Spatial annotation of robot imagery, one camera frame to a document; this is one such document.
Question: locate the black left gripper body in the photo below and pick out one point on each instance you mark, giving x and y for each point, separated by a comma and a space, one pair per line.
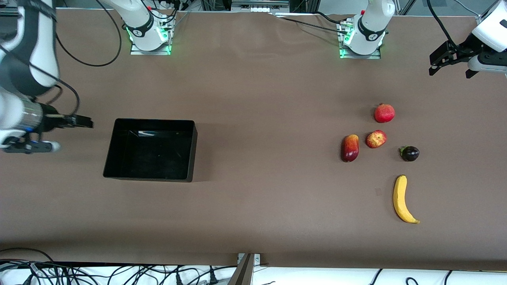
462, 52

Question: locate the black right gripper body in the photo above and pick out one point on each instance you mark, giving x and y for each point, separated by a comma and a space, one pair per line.
48, 122

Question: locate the black plastic box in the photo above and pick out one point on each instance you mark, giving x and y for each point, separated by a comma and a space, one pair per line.
150, 158

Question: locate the red yellow apple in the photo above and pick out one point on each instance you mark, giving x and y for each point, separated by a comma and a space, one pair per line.
376, 139

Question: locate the yellow banana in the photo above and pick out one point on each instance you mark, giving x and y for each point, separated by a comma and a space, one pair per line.
400, 202

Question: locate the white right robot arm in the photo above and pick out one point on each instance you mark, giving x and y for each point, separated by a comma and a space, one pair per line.
45, 59

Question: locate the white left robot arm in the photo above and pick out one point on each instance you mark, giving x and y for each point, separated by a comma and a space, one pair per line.
370, 27

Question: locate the red pomegranate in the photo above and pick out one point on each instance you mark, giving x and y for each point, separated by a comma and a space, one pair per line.
385, 113

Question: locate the dark purple mangosteen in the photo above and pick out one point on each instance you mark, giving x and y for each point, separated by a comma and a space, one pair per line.
410, 153

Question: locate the red mango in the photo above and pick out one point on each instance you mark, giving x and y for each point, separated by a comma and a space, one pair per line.
350, 149

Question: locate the brown table cover sheet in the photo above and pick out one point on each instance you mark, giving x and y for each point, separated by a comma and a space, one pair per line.
237, 206

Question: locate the white power strip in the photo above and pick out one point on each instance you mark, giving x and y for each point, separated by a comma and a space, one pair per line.
257, 8

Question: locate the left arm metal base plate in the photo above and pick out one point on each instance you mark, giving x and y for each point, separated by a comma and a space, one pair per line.
376, 56

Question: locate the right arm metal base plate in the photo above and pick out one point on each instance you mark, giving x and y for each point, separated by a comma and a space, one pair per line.
136, 51

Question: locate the dark metal post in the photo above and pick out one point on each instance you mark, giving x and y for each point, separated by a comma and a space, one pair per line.
243, 275

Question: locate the small metal edge bracket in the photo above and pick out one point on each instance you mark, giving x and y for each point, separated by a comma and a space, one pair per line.
257, 259

